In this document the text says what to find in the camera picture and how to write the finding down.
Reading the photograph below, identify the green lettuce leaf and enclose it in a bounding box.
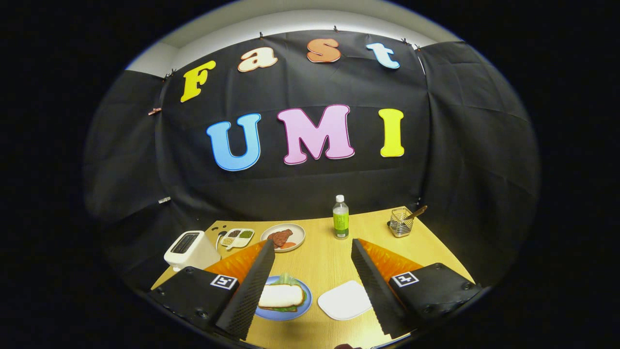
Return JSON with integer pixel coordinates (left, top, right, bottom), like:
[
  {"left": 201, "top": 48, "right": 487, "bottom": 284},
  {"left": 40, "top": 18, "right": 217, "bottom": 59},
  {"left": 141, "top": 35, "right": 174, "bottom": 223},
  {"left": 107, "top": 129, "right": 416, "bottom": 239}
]
[{"left": 264, "top": 273, "right": 308, "bottom": 313}]

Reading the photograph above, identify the white toaster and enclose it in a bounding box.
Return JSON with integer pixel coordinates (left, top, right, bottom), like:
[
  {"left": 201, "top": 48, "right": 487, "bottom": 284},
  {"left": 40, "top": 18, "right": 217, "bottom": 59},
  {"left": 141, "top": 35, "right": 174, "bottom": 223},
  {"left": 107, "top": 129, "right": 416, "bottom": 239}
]
[{"left": 164, "top": 230, "right": 221, "bottom": 272}]

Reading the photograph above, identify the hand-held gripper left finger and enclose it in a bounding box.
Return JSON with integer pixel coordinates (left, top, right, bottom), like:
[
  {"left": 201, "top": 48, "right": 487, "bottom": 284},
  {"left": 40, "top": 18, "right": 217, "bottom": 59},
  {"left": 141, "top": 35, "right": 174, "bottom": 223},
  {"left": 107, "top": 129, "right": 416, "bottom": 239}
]
[{"left": 150, "top": 239, "right": 276, "bottom": 341}]

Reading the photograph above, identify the white divided tray of beans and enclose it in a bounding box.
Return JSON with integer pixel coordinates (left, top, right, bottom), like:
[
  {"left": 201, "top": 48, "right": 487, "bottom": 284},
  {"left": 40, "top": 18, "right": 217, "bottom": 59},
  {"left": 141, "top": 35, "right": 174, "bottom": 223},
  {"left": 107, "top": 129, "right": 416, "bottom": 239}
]
[{"left": 220, "top": 228, "right": 255, "bottom": 251}]

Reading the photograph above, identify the green label water bottle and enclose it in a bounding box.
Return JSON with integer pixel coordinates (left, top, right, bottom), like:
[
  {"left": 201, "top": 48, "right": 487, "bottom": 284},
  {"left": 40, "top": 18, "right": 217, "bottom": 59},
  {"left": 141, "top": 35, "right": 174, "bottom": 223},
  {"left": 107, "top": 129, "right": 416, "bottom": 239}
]
[{"left": 332, "top": 195, "right": 350, "bottom": 240}]

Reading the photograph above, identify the metal wire basket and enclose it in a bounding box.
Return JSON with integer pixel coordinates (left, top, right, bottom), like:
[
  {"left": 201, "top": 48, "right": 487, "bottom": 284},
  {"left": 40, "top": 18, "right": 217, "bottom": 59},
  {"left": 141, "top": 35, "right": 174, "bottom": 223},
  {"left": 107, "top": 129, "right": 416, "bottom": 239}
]
[{"left": 389, "top": 206, "right": 415, "bottom": 238}]

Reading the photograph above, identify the toasted bread slice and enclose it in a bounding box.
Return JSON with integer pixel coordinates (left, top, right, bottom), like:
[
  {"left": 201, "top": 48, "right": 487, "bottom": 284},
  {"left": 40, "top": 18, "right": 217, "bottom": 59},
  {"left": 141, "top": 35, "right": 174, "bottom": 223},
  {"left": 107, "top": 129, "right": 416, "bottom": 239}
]
[{"left": 258, "top": 284, "right": 305, "bottom": 308}]

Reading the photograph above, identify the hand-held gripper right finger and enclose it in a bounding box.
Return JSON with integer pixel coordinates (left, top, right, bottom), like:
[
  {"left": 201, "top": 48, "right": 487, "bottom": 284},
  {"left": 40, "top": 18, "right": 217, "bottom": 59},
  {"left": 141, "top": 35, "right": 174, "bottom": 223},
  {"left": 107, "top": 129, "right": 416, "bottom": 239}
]
[{"left": 351, "top": 238, "right": 483, "bottom": 338}]

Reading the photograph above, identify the white round plate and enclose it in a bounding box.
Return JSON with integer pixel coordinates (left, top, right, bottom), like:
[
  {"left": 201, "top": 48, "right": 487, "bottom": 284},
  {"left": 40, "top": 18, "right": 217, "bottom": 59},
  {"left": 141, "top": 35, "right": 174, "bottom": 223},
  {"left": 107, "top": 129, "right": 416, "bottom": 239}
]
[{"left": 260, "top": 223, "right": 306, "bottom": 253}]

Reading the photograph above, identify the white leaf-shaped plate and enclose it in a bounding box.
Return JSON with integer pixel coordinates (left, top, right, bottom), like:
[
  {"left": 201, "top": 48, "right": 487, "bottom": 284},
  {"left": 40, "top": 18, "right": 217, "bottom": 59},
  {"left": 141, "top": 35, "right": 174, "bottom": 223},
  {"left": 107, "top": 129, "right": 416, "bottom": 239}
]
[{"left": 317, "top": 280, "right": 373, "bottom": 321}]

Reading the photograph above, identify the blue plate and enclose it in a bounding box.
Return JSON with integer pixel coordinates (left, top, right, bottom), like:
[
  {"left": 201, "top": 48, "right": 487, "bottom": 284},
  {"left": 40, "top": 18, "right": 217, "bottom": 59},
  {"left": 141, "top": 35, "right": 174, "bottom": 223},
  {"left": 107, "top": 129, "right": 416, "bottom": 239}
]
[{"left": 255, "top": 275, "right": 313, "bottom": 321}]

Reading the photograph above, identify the black backdrop cloth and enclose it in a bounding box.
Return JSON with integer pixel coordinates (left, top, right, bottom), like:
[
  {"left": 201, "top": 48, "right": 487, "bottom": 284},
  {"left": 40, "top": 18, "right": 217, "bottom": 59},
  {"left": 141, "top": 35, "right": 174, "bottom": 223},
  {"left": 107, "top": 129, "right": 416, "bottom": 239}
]
[{"left": 82, "top": 30, "right": 541, "bottom": 291}]

